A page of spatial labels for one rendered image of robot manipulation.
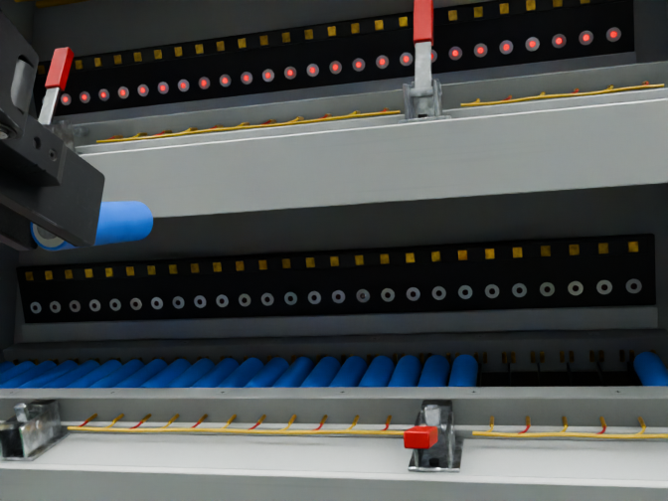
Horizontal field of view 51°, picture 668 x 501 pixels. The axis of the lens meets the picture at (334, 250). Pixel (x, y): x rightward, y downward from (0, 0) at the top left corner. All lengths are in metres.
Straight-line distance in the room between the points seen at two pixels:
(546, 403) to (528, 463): 0.04
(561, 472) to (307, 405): 0.16
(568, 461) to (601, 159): 0.17
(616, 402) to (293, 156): 0.24
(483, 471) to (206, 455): 0.17
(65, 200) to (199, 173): 0.20
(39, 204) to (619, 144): 0.30
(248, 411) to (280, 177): 0.15
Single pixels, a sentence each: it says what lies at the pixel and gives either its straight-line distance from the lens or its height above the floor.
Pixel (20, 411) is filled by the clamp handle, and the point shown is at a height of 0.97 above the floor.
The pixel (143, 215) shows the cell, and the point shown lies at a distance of 0.33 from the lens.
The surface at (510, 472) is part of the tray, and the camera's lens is 0.40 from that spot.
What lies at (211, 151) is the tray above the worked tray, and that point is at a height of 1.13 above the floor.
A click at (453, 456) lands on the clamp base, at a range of 0.41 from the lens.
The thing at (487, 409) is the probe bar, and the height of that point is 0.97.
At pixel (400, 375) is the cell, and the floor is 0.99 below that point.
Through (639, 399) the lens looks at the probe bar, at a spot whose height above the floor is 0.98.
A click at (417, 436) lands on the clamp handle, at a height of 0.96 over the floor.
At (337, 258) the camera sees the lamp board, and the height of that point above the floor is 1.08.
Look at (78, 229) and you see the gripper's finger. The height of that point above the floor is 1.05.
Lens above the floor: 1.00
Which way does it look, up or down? 9 degrees up
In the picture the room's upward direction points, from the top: 1 degrees counter-clockwise
